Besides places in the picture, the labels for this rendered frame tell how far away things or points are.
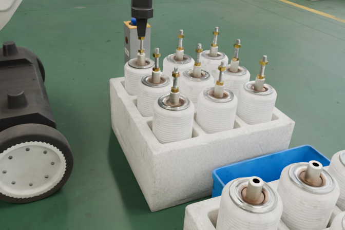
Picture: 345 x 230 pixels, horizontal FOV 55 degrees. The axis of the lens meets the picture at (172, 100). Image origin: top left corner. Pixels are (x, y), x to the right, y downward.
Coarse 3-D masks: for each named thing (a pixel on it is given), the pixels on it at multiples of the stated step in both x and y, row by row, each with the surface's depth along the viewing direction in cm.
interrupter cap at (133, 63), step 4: (132, 60) 97; (136, 60) 97; (148, 60) 97; (128, 64) 94; (132, 64) 94; (136, 64) 95; (148, 64) 95; (152, 64) 94; (136, 68) 92; (140, 68) 92; (144, 68) 92
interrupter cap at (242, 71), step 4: (228, 64) 97; (228, 68) 96; (240, 68) 96; (244, 68) 95; (224, 72) 93; (228, 72) 93; (232, 72) 93; (236, 72) 93; (240, 72) 93; (244, 72) 93
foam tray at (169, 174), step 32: (128, 96) 93; (128, 128) 89; (256, 128) 82; (288, 128) 86; (128, 160) 95; (160, 160) 73; (192, 160) 77; (224, 160) 82; (160, 192) 78; (192, 192) 82
